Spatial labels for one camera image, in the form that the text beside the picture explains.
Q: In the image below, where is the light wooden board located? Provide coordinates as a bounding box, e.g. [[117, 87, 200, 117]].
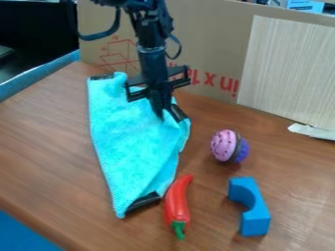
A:
[[235, 14, 335, 131]]

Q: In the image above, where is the red toy pepper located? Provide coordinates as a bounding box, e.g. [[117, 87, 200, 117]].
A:
[[162, 173, 196, 242]]

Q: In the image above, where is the white paper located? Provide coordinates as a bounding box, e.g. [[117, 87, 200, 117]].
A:
[[286, 122, 335, 142]]

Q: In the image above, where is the turquoise cloth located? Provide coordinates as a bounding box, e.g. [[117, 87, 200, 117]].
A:
[[84, 72, 193, 220]]

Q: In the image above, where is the pink and purple toy cupcake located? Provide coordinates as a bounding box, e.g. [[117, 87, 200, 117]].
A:
[[209, 128, 252, 165]]

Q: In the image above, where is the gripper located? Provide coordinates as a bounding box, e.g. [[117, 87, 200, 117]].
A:
[[122, 44, 194, 122]]

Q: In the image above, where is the cardboard box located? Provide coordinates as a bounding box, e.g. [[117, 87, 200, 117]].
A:
[[76, 0, 335, 103]]

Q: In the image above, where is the blue block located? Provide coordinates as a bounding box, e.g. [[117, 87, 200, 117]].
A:
[[226, 176, 272, 237]]

